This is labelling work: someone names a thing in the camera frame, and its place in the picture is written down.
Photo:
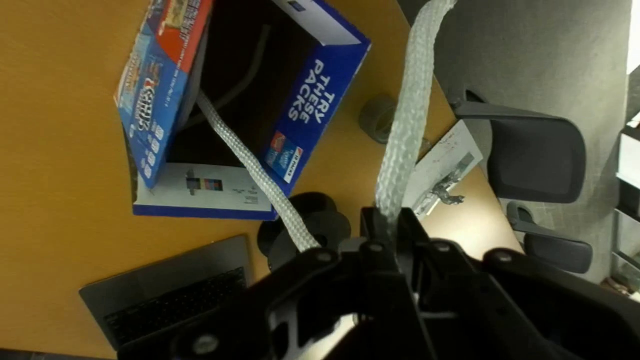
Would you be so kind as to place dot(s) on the grey tape roll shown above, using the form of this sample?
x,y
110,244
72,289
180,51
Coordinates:
x,y
375,117

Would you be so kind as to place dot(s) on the dark grey laptop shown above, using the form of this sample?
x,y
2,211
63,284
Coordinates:
x,y
150,292

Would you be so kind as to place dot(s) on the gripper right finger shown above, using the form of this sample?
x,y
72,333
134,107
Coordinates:
x,y
525,310

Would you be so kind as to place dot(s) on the printed paper sheet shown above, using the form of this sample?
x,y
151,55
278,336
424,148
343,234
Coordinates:
x,y
450,160

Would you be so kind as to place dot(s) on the white shelf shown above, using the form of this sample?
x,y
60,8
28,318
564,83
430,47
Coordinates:
x,y
629,160

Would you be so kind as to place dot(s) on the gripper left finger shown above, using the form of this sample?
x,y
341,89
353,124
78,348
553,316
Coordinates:
x,y
310,300

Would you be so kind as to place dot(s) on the blue cardboard box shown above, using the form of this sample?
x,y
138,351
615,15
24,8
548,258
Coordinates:
x,y
310,100

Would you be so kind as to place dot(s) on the black spool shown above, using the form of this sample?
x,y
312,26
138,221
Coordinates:
x,y
336,226

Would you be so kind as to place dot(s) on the black office chair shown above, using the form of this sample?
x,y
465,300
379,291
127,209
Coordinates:
x,y
540,155

